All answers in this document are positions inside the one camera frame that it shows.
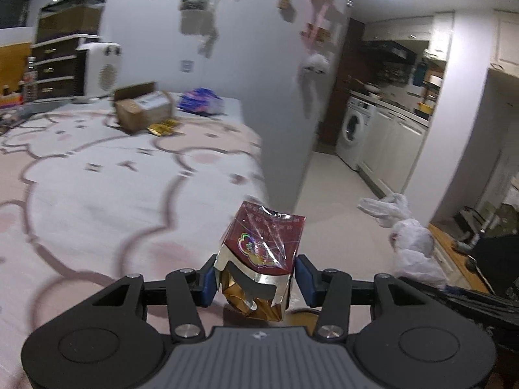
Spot glass tank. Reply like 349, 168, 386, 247
35, 0, 107, 45

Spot clear slim bottle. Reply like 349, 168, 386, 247
22, 56, 37, 103

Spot black printed bag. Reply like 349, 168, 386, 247
469, 234, 519, 294

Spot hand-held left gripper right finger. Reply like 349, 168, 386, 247
295, 253, 427, 340

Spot black range hood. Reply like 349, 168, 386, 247
360, 40, 417, 62

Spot white cabinet with wooden top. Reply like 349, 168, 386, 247
429, 222, 489, 290

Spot white plastic bag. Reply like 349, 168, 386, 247
357, 193, 447, 290

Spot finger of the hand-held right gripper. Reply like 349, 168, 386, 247
399, 277, 519, 350

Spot white kitchen base cabinets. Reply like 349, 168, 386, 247
358, 104, 427, 198

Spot brown door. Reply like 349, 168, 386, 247
320, 18, 366, 147

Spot gold wrappers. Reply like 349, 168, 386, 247
146, 118, 181, 137

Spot white heater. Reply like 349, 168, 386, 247
75, 42, 123, 99

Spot blue purple snack packet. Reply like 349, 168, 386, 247
178, 88, 225, 115

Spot cardboard box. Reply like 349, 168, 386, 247
113, 82, 175, 134

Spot white plush toy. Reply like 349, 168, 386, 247
299, 52, 330, 75

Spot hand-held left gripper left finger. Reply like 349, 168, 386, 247
92, 253, 220, 342

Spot white kitchen wall cabinets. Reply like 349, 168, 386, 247
362, 14, 455, 60

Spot teal bottle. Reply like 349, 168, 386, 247
413, 60, 429, 87

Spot red cigarette box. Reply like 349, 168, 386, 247
218, 200, 307, 322

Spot dark drawer chest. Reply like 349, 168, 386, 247
30, 34, 102, 103

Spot pink patterned blanket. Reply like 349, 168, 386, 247
0, 95, 269, 335

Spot pink printed blanket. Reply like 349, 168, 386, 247
0, 97, 269, 335

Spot white washing machine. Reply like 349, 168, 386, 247
335, 96, 378, 171

